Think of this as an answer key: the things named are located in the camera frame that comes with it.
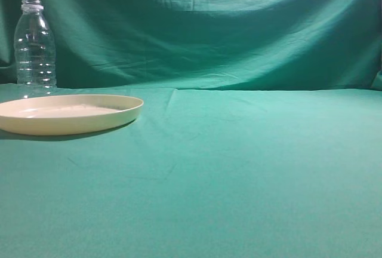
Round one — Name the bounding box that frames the cream round plate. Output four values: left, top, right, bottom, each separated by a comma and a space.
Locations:
1, 94, 144, 136

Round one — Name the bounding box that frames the green cloth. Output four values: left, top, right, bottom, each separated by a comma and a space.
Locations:
1, 0, 381, 257

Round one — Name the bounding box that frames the clear plastic bottle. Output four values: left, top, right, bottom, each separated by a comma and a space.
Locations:
14, 0, 57, 99

